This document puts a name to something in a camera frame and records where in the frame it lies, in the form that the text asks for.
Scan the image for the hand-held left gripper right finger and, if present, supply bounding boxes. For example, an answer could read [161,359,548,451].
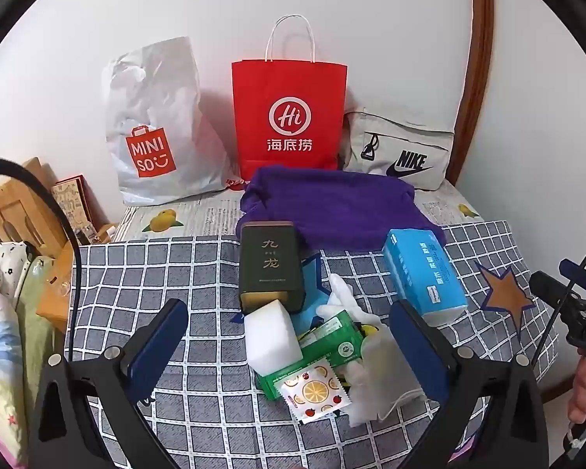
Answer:
[388,299,551,469]

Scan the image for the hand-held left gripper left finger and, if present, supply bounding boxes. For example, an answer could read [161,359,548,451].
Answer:
[28,298,191,469]

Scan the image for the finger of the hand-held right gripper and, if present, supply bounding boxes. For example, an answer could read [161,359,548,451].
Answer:
[528,271,582,311]
[559,259,586,299]

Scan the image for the clear face mask package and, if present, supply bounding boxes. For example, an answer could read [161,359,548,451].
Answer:
[344,325,438,426]

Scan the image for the white glove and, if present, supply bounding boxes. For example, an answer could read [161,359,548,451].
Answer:
[315,274,382,328]

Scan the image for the green wipes packet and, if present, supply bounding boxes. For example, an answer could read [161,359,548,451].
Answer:
[254,310,364,401]

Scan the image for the orange-print sachet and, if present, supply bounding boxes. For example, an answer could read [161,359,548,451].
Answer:
[279,358,347,426]

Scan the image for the white sponge block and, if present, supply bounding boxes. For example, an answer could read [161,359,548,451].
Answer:
[244,300,304,369]

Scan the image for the purple towel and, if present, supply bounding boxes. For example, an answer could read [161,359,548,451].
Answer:
[235,166,447,257]

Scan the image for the grey checkered blanket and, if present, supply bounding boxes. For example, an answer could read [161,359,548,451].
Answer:
[63,220,560,469]

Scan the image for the blue tissue pack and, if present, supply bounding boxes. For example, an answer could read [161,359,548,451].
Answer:
[382,229,468,326]

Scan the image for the wooden nightstand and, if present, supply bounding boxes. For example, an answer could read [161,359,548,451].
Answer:
[36,242,79,335]

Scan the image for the small glass bottles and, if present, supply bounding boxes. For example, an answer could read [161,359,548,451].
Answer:
[78,224,119,246]

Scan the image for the pale green cloth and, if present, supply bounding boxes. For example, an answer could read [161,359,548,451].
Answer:
[17,254,54,401]

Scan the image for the newsprint bed sheet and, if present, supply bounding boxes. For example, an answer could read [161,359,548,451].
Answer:
[112,176,484,242]

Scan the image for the dark green tea tin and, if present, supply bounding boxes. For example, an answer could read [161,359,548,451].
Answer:
[238,221,306,314]

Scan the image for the colourful cartoon quilt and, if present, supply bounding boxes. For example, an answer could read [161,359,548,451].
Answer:
[0,283,35,469]

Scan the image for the patterned book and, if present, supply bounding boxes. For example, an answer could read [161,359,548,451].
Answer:
[51,173,103,245]

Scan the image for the white floral cloth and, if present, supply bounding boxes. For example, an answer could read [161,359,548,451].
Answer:
[0,242,35,299]

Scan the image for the beige fabric bag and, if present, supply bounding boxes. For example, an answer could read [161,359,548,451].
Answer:
[342,107,456,191]

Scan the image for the wooden headboard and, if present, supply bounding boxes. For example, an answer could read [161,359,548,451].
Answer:
[0,156,74,255]

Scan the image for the white plastic shopping bag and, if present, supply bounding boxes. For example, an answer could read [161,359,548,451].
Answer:
[102,36,230,206]

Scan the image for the red paper bag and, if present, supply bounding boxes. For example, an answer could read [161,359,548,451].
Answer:
[231,14,348,181]

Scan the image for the thick black cable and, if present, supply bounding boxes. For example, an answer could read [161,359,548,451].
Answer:
[0,155,86,367]

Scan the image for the brown wooden frame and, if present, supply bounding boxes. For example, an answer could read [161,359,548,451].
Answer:
[456,0,495,189]

